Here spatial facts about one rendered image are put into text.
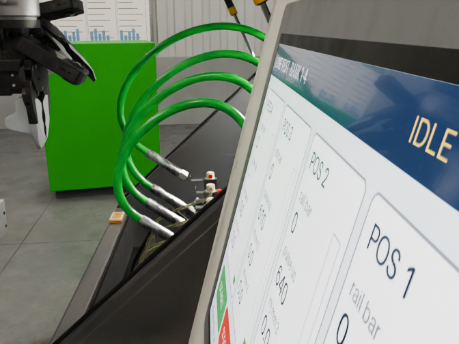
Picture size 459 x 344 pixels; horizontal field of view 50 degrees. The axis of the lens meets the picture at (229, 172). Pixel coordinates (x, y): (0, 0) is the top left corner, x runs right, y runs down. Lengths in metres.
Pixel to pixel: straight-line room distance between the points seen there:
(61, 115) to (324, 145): 4.08
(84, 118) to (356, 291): 4.14
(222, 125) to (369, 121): 1.12
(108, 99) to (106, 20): 3.27
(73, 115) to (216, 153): 3.04
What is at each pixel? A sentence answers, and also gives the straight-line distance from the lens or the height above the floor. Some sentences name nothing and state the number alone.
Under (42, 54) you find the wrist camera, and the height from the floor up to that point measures 1.38.
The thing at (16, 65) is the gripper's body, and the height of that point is 1.37.
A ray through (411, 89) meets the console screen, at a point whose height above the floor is 1.41.
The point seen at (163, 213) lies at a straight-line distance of 0.86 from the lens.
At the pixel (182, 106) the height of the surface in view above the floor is 1.31.
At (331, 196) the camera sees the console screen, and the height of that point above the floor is 1.36.
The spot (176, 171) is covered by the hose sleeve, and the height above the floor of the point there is 1.14.
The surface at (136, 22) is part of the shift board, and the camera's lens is 7.37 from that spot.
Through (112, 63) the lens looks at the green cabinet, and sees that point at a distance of 4.22.
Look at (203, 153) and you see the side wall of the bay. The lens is 1.32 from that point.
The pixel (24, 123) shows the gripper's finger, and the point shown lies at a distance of 0.89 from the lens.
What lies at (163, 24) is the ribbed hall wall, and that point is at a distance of 7.41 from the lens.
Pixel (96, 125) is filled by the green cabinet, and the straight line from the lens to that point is 4.29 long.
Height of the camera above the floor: 1.42
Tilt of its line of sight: 17 degrees down
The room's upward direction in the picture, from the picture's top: straight up
